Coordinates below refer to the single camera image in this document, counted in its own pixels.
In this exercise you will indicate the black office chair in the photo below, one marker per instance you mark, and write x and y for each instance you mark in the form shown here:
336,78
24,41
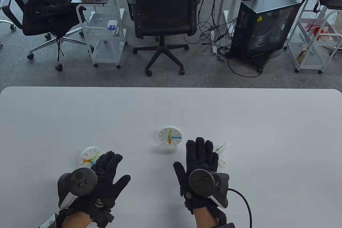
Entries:
165,3

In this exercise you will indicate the person's right hand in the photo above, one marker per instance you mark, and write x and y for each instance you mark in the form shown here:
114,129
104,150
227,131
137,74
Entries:
197,158

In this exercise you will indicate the black computer tower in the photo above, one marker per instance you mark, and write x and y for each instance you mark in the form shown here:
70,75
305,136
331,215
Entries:
267,24

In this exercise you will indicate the white teaching clock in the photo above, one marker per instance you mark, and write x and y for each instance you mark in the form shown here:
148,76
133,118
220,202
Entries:
86,155
224,149
165,134

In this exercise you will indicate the white power strip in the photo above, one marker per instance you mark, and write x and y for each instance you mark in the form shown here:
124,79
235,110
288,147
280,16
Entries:
214,50

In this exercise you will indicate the black bag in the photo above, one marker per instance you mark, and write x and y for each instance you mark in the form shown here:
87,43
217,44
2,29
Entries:
45,16

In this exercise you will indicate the clear bottle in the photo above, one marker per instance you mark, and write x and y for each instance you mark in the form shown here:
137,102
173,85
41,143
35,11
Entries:
302,56

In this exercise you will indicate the red orange box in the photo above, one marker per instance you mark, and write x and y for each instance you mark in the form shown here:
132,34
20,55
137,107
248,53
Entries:
320,30

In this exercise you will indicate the black white right hand controller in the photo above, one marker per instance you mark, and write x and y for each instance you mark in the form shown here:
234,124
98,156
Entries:
201,181

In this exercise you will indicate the person's left forearm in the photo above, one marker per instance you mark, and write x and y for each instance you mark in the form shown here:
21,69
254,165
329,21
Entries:
76,220

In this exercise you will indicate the black white hand controller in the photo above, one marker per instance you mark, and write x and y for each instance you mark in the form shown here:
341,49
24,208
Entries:
201,181
80,180

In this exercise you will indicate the black white left hand controller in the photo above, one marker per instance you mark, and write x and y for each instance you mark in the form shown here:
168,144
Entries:
80,180

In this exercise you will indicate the chrome office chair base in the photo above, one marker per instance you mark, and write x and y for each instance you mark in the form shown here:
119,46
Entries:
10,25

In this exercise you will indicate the blue white box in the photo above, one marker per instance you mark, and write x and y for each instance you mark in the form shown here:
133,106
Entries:
112,25

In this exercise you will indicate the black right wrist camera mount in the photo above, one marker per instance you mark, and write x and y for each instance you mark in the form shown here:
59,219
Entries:
229,225

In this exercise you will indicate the person's right forearm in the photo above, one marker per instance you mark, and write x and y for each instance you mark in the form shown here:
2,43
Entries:
204,220

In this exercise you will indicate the white cart with dark top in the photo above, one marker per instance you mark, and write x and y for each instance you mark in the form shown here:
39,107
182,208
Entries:
88,0

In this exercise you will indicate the person's left hand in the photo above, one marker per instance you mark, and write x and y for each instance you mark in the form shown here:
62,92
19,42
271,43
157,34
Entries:
109,180

